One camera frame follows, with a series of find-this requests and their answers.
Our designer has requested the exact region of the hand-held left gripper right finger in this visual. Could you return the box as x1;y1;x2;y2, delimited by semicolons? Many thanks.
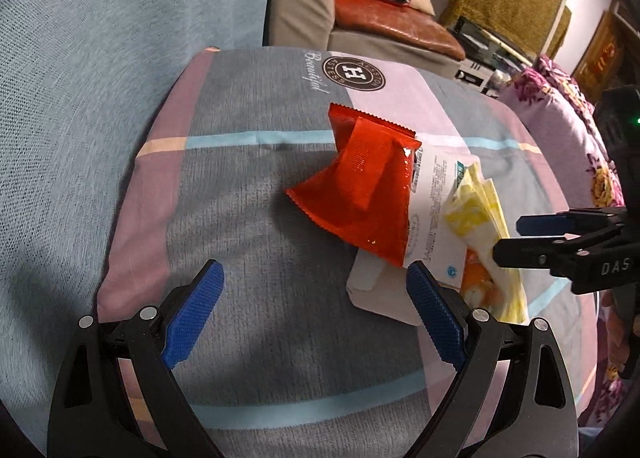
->
405;259;581;458

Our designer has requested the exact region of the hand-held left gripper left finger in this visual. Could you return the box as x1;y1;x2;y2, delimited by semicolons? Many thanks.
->
47;259;224;458

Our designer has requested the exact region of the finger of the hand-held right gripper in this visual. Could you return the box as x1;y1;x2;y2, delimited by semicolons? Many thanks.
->
492;228;627;273
516;207;626;239

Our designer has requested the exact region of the yellow snack wrapper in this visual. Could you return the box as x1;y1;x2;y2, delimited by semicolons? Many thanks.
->
442;162;531;325

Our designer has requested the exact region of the white printed carton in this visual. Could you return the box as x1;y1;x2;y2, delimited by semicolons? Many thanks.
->
345;145;482;327

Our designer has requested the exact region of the red snack packet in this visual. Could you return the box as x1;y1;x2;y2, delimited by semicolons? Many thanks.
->
286;103;423;269

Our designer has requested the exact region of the pink floral blanket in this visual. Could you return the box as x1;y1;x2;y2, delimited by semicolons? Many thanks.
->
500;55;640;439

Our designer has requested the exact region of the plaid pillow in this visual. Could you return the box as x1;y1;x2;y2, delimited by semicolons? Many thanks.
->
97;45;601;458

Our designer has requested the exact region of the white metal bar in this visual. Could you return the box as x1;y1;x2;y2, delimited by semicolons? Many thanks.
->
546;0;570;59

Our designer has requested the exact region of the dark glass cabinet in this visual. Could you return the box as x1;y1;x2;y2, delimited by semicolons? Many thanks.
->
447;15;536;95

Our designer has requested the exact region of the brown leather seat cushion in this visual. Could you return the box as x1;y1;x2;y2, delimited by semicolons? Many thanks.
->
334;0;467;60

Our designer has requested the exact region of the blue grey bed sheet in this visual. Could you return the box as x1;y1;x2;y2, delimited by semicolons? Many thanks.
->
0;0;281;458

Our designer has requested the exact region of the orange framed wall picture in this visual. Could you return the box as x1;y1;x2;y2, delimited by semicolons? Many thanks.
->
572;10;623;94

